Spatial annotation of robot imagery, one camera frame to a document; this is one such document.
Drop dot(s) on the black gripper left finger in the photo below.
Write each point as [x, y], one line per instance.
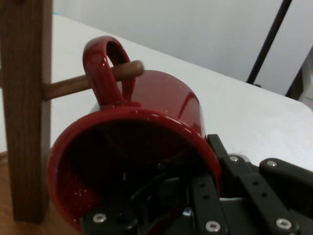
[207, 203]

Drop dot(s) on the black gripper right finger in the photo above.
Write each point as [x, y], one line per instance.
[269, 195]

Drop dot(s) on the red mug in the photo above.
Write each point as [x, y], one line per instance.
[159, 98]

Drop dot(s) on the black tripod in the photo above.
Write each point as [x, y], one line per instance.
[269, 41]

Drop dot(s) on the wooden mug tree stand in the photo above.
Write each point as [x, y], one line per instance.
[24, 110]

